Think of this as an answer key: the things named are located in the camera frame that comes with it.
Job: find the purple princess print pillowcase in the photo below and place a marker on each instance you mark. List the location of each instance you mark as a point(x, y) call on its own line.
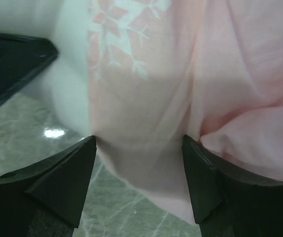
point(162, 69)

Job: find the white pillow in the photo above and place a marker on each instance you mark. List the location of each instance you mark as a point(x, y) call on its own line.
point(64, 85)

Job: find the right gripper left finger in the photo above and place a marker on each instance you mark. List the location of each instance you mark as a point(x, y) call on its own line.
point(46, 199)

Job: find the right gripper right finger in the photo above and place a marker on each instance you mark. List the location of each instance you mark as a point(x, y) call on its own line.
point(228, 201)

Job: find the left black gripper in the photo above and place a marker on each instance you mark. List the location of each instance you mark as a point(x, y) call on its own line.
point(22, 59)

